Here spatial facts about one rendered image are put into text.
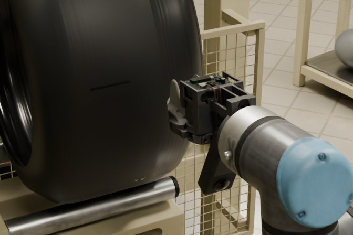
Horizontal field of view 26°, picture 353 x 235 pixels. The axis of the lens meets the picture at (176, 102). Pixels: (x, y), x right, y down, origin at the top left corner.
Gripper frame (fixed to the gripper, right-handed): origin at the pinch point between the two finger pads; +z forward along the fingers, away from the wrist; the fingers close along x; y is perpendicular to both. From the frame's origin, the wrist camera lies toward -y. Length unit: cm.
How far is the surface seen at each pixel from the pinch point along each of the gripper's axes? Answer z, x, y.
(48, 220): 23.6, 15.7, -26.8
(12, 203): 49, 17, -35
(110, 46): 9.3, 6.3, 8.0
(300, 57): 207, -169, -80
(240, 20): 77, -57, -13
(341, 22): 213, -199, -68
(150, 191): 23.6, -4.7, -26.6
